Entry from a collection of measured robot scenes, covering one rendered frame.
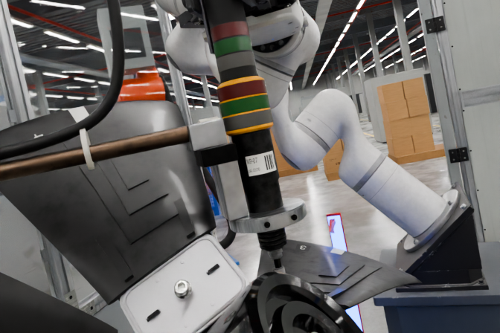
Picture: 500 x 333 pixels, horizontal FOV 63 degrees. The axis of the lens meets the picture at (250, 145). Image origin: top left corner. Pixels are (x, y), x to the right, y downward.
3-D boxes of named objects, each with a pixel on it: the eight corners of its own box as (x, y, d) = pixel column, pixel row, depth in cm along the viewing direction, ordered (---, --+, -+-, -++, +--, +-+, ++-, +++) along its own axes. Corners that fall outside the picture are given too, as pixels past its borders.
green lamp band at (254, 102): (228, 115, 33) (225, 100, 33) (217, 119, 37) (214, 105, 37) (277, 105, 34) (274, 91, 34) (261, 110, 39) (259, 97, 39)
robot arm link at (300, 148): (353, 133, 103) (312, 182, 102) (334, 129, 114) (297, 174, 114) (200, -8, 92) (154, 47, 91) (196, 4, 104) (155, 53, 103)
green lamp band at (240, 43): (219, 53, 34) (216, 39, 33) (212, 62, 37) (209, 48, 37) (257, 47, 34) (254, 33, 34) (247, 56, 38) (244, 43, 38)
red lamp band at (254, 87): (225, 99, 33) (222, 85, 33) (214, 105, 37) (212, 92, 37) (274, 91, 34) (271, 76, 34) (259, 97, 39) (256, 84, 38)
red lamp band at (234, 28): (216, 38, 33) (213, 23, 33) (209, 47, 37) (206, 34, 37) (254, 33, 34) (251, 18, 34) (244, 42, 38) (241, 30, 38)
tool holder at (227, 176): (217, 247, 32) (191, 123, 31) (202, 229, 38) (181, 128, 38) (321, 217, 34) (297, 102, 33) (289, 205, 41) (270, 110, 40)
